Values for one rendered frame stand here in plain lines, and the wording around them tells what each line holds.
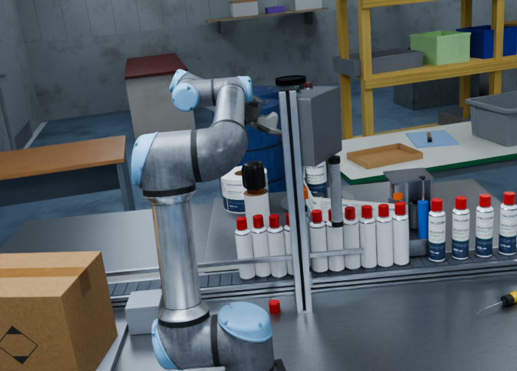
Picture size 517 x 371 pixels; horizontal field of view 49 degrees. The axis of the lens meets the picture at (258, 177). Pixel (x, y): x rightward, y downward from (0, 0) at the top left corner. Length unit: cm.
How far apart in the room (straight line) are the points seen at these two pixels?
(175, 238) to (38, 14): 905
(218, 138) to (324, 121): 45
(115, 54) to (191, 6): 152
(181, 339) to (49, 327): 36
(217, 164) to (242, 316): 35
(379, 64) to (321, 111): 361
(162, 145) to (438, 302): 98
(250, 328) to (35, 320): 54
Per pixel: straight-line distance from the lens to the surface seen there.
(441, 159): 320
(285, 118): 151
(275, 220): 176
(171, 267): 126
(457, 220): 187
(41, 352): 155
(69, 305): 147
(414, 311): 175
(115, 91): 1014
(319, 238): 179
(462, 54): 553
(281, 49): 1036
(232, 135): 123
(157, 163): 120
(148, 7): 1004
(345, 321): 170
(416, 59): 532
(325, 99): 156
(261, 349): 130
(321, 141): 156
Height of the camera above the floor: 175
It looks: 18 degrees down
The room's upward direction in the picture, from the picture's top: 6 degrees counter-clockwise
